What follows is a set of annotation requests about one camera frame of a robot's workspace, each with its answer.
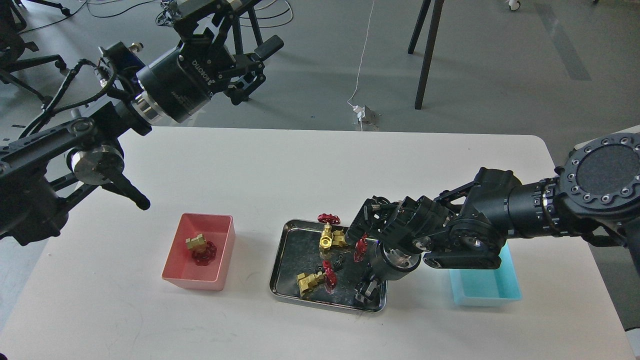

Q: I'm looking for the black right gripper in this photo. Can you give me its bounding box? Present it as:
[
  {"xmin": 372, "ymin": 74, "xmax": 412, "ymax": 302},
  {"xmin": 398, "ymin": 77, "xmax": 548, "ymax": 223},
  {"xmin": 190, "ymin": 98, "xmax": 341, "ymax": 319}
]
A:
[{"xmin": 354, "ymin": 243, "xmax": 421, "ymax": 305}]

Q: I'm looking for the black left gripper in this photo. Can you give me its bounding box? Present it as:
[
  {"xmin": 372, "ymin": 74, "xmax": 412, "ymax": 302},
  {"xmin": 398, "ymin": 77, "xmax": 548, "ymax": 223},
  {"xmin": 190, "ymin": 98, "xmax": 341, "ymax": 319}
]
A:
[{"xmin": 136, "ymin": 0, "xmax": 285, "ymax": 124}]

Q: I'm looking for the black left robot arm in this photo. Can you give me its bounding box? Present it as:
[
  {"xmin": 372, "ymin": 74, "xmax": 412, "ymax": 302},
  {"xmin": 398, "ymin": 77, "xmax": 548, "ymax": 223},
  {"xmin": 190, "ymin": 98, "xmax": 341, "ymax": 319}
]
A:
[{"xmin": 0, "ymin": 0, "xmax": 284, "ymax": 246}]

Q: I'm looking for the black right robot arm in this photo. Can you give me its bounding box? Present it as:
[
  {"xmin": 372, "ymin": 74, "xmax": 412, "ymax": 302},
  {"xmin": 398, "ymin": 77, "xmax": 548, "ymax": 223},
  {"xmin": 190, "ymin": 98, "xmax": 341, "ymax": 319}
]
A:
[{"xmin": 346, "ymin": 132, "xmax": 640, "ymax": 304}]

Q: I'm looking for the brass valve side red handwheel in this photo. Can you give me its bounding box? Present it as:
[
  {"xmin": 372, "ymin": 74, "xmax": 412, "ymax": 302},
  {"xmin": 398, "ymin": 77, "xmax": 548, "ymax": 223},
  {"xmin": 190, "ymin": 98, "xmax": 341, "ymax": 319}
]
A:
[{"xmin": 330, "ymin": 230, "xmax": 368, "ymax": 263}]

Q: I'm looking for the brass valve front red handwheel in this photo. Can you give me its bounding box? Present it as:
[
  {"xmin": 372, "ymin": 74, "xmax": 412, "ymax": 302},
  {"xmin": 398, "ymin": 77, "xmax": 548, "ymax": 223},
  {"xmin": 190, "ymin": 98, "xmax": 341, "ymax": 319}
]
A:
[{"xmin": 295, "ymin": 260, "xmax": 338, "ymax": 296}]

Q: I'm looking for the brass valve upright red handwheel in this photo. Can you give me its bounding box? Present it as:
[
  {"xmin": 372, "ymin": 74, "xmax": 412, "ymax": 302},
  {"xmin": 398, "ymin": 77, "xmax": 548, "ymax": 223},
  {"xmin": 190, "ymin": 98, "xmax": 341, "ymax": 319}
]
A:
[{"xmin": 317, "ymin": 213, "xmax": 341, "ymax": 251}]

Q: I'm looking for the light blue plastic box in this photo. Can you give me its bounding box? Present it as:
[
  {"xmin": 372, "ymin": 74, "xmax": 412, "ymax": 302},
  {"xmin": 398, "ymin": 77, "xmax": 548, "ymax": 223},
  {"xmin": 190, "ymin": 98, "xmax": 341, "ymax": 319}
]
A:
[{"xmin": 449, "ymin": 244, "xmax": 522, "ymax": 307}]

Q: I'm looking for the pink plastic box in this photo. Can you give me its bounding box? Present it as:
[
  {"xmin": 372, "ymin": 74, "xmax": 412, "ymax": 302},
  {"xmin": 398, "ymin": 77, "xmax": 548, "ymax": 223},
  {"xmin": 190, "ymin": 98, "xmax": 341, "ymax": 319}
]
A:
[{"xmin": 161, "ymin": 213, "xmax": 236, "ymax": 291}]

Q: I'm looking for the shiny metal tray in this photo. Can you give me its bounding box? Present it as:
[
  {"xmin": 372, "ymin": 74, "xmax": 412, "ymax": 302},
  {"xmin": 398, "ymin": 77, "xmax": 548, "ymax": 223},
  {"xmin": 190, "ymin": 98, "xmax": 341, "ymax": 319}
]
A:
[{"xmin": 269, "ymin": 219, "xmax": 387, "ymax": 313}]

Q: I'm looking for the black tripod stand right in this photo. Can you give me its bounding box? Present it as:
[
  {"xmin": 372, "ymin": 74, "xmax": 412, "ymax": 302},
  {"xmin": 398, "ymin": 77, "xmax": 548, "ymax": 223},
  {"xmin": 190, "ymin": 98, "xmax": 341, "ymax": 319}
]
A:
[{"xmin": 407, "ymin": 0, "xmax": 445, "ymax": 110}]

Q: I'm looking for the black office chair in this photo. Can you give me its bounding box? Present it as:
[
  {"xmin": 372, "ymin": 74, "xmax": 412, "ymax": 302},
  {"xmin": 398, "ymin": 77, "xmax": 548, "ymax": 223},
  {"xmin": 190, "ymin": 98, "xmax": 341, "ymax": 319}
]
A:
[{"xmin": 0, "ymin": 0, "xmax": 72, "ymax": 108}]

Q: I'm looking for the floor cables and power strip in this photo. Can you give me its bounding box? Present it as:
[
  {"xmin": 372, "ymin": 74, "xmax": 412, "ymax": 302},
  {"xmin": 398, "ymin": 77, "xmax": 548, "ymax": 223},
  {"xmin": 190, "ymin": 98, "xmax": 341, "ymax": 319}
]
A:
[{"xmin": 30, "ymin": 0, "xmax": 296, "ymax": 29}]

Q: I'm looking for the white cable with adapter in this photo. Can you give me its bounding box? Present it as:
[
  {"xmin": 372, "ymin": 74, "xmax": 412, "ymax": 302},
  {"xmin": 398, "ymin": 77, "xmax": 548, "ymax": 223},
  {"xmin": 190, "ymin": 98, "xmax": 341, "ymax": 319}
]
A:
[{"xmin": 347, "ymin": 0, "xmax": 382, "ymax": 132}]

